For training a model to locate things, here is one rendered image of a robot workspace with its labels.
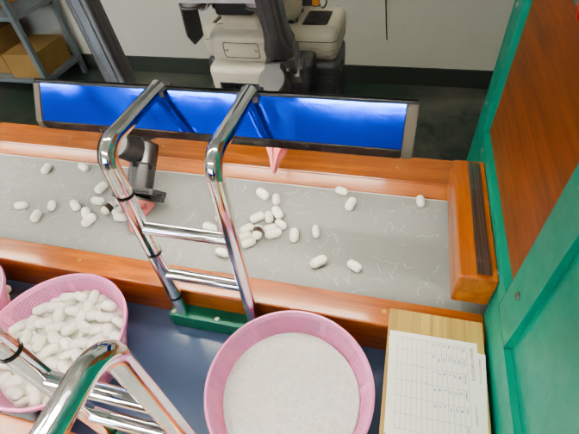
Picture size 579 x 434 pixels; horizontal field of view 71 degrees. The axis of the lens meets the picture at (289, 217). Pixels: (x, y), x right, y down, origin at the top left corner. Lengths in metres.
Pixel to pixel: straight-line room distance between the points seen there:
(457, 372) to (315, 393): 0.22
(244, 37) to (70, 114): 0.77
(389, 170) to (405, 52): 1.92
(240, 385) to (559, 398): 0.45
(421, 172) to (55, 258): 0.84
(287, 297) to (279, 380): 0.14
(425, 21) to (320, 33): 1.28
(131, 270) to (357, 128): 0.54
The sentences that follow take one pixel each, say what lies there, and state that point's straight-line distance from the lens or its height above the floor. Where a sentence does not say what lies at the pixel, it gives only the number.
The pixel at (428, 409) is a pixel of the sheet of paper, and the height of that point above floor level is 0.78.
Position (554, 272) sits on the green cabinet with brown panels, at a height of 1.02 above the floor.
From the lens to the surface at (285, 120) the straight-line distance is 0.60.
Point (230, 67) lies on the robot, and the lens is 1.44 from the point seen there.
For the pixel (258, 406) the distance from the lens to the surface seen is 0.72.
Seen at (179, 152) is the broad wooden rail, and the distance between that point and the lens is 1.14.
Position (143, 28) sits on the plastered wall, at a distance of 3.38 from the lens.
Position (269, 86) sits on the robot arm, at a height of 0.99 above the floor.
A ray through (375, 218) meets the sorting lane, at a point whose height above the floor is 0.74.
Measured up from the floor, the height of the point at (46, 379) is 0.97.
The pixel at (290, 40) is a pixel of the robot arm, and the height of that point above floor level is 1.04.
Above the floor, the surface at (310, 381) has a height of 0.73.
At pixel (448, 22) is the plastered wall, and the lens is 2.82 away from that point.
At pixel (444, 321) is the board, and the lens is 0.75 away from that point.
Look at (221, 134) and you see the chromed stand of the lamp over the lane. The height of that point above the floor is 1.12.
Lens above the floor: 1.41
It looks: 46 degrees down
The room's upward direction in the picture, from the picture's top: 6 degrees counter-clockwise
